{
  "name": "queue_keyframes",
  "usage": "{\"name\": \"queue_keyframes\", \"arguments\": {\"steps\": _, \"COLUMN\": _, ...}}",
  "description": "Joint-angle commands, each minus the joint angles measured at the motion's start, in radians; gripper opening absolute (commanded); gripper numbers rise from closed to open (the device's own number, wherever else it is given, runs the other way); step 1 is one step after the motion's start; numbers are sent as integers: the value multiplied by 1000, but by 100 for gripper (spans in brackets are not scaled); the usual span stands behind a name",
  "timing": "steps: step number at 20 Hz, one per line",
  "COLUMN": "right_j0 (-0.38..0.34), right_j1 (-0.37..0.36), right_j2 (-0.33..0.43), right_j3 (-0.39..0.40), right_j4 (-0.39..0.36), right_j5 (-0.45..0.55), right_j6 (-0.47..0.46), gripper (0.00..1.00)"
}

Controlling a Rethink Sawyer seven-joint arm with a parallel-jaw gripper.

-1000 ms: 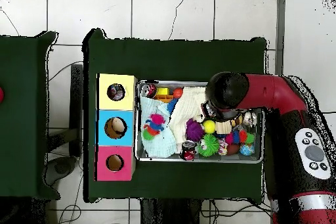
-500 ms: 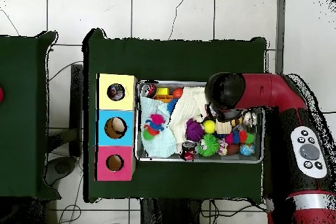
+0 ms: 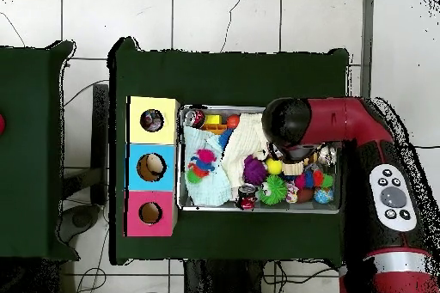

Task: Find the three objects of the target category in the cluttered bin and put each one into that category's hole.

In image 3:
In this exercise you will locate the grey rounded floor base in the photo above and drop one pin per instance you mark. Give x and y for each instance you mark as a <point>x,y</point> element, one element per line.
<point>80,219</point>

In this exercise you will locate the uncrushed red soda can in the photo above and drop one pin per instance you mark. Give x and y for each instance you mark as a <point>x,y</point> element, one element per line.
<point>246,198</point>

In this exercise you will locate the ridged wooden block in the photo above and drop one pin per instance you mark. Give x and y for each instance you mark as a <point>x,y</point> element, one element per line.
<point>292,168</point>

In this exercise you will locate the crushed red soda can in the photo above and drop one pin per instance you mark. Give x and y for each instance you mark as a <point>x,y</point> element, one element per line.
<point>195,118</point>

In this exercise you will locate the green puffer toy white face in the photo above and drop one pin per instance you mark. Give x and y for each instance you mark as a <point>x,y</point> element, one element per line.
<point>274,190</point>

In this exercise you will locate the multicoloured fuzzy caterpillar toy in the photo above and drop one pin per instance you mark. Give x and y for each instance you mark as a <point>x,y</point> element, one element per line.
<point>316,179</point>

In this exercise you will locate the purple spiky rubber toy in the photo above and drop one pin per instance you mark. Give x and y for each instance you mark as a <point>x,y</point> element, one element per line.
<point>254,171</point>

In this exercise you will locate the yellow ball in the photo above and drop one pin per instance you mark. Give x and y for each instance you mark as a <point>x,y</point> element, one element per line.
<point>273,166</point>

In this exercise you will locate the wooden box three holes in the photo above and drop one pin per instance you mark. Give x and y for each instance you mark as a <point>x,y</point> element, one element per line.
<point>151,200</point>

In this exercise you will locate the cream waffle cloth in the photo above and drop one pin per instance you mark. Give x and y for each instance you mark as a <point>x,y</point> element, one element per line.
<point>244,135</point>

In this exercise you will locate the colourful patterned cloth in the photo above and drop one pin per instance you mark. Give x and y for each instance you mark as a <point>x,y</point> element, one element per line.
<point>291,193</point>
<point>151,120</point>

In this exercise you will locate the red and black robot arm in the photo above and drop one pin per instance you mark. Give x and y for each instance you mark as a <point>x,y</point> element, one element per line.
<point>343,121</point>

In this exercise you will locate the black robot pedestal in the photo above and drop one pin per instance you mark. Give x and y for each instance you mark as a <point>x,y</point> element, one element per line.
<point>220,279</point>

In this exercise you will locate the mint waffle cloth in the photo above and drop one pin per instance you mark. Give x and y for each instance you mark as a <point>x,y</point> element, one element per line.
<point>206,193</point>

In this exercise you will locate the dark green side table cloth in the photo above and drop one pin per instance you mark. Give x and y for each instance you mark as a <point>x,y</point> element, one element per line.
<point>31,135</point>

